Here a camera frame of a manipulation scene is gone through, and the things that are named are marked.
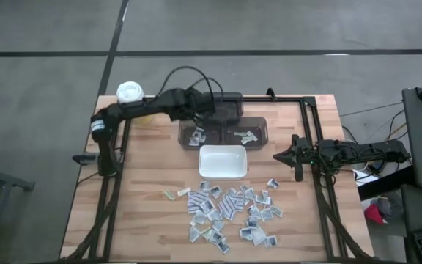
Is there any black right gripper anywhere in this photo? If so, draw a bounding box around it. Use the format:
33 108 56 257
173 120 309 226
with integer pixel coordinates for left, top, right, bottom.
272 134 317 183

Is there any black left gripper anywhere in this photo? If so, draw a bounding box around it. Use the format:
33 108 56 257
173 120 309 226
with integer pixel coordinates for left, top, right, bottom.
169 87 215 126

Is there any grey translucent plastic bin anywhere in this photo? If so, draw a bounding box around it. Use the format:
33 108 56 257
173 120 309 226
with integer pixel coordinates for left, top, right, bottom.
177 116 225 151
223 116 270 151
200 91 244 124

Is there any white plastic bin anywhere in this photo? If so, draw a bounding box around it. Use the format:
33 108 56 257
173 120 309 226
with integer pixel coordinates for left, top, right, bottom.
199 144 249 181

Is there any Lysol wipes canister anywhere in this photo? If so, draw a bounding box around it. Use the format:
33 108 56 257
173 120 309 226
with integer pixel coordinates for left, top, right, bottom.
116 81 156 125

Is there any blue striped bandage packet pile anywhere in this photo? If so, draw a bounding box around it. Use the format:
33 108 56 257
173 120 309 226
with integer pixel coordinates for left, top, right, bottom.
218 196 238 221

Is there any white paper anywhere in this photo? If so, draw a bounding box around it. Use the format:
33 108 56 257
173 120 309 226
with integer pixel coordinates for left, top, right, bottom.
353 169 371 186

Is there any black diagonal bar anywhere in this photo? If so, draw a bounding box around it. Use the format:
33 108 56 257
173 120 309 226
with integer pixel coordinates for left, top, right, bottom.
357 166 417 201

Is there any red cloth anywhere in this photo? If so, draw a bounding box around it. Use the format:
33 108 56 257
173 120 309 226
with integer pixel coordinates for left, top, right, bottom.
363 203 386 225

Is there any grey cloth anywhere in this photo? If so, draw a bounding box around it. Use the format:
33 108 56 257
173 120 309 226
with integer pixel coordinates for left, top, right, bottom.
376 197 394 217

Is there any black table frame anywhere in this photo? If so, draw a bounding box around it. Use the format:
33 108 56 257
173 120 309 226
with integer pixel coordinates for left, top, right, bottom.
59 95 375 263

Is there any grey floor cable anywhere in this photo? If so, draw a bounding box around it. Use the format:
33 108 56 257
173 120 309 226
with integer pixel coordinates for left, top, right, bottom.
338 101 404 118

